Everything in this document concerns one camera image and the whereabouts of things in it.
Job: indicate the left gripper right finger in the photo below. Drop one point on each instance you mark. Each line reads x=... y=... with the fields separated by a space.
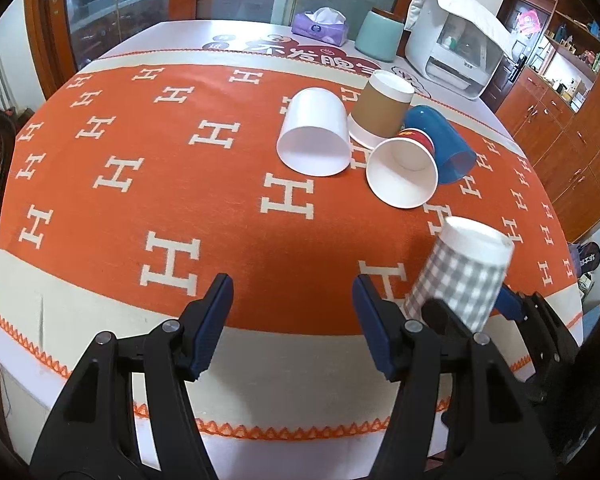
x=415 y=442

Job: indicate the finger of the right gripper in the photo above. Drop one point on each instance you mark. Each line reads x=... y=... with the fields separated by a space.
x=447 y=339
x=550 y=347

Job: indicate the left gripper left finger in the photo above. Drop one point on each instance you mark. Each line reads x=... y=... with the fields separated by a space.
x=124 y=412

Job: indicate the grey checked paper cup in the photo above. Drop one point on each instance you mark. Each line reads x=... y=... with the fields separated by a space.
x=466 y=269

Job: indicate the red paper cup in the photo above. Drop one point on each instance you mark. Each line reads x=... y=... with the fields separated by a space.
x=401 y=171

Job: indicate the blue plastic cup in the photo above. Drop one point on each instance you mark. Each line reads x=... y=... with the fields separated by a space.
x=453 y=156

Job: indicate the brown sleeve paper cup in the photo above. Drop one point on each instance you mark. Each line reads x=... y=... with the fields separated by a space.
x=378 y=113

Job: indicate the white plastic cup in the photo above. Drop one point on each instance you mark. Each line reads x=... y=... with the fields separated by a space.
x=314 y=139

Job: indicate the orange H-pattern table cloth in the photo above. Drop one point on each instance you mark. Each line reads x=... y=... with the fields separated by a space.
x=149 y=174

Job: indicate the wooden cabinet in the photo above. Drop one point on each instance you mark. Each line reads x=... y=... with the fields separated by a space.
x=547 y=96

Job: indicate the white countertop appliance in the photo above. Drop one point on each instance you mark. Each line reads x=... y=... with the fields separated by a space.
x=452 y=52

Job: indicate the mint green canister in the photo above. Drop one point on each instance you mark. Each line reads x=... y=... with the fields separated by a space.
x=380 y=35

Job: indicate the white cloth cover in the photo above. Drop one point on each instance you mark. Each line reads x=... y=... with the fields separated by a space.
x=471 y=11

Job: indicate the purple tissue box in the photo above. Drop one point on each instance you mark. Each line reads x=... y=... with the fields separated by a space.
x=325 y=24

